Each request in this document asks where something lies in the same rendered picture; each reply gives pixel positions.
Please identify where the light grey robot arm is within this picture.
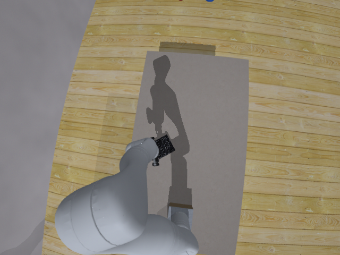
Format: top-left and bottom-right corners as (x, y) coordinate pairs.
(55, 138), (199, 255)

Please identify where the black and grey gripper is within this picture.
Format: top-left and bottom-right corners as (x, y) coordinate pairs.
(152, 154), (159, 166)

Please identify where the black knob box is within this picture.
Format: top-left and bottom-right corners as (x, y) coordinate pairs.
(155, 135), (175, 159)

